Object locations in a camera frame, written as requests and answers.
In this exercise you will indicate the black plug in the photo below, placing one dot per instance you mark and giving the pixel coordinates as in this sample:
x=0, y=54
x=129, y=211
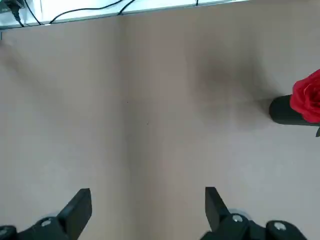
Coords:
x=15, y=10

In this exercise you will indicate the black vase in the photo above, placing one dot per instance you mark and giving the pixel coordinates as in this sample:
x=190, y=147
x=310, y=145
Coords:
x=282, y=111

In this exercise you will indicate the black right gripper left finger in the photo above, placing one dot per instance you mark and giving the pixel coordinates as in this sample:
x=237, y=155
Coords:
x=75, y=212

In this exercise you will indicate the red rose bouquet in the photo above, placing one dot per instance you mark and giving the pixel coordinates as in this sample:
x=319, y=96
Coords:
x=308, y=100

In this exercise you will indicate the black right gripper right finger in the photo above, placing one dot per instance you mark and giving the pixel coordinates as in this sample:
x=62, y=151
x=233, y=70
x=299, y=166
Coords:
x=217, y=212

